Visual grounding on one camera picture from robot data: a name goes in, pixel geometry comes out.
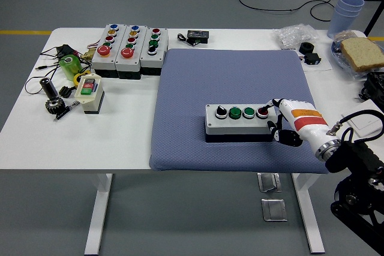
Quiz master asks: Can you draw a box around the four-button control box grey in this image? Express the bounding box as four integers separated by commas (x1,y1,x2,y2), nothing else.
139,26,169,76
205,103,278,143

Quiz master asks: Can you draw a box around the blue plate in plastic wrap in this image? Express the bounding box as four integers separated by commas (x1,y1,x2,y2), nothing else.
331,30,384,80

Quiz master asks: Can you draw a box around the black power adapter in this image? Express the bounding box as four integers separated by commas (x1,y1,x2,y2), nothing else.
56,44,79,59

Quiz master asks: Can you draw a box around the black metal cylinder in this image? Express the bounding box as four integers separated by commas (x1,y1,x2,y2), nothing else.
39,77,59,100

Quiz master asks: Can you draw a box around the five-button box red mushroom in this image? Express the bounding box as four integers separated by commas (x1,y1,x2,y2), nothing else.
91,23,127,79
115,24,148,80

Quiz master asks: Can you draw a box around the black servo motor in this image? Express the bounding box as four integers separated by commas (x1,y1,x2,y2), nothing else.
302,52,321,66

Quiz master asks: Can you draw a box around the white table leg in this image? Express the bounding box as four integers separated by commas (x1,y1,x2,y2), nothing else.
83,173,114,255
291,173,326,254

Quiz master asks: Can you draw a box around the black round ring part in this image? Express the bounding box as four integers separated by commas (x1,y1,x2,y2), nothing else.
298,41,315,55

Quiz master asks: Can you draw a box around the clear plastic bag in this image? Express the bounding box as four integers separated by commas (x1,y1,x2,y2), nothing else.
272,23,319,50

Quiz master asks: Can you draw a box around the yellow tape roll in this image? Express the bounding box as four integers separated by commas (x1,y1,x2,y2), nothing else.
73,70,92,86

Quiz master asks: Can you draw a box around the thin black cable with plug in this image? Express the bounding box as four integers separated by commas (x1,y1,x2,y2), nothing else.
24,46,91,95

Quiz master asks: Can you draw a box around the white switch plate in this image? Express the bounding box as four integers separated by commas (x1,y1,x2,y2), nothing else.
341,112,384,138

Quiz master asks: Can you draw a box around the white paper sheet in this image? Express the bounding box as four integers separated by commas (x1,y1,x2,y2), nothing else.
295,50,333,71

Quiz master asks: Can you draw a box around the silver floor outlet box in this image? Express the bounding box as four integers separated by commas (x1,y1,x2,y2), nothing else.
257,172,283,193
260,198,288,222

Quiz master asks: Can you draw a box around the brass fitting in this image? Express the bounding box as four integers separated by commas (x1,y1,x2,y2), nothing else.
80,47,96,62

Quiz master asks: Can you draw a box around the beige switch box green red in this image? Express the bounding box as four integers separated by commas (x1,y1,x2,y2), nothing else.
74,72,106,115

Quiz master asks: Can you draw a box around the blue-grey quilted mat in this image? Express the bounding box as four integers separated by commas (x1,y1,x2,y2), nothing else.
149,47,332,174

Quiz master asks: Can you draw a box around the black digital meter module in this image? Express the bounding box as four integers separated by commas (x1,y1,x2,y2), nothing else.
186,29,211,44

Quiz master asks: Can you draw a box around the short black meter cable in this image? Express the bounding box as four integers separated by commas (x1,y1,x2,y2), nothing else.
176,32,196,47

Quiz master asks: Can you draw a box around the black device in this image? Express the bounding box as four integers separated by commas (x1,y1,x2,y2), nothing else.
358,71,384,104

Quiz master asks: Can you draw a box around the stack of blue cups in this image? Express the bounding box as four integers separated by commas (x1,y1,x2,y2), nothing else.
326,0,365,40

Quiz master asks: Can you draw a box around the black gear wheel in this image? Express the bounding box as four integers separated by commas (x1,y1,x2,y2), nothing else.
44,97,66,115

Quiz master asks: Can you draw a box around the slice of bread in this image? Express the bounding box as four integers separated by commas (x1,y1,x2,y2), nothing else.
340,37,384,73

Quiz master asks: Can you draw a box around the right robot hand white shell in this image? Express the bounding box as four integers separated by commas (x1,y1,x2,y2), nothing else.
261,98,341,156

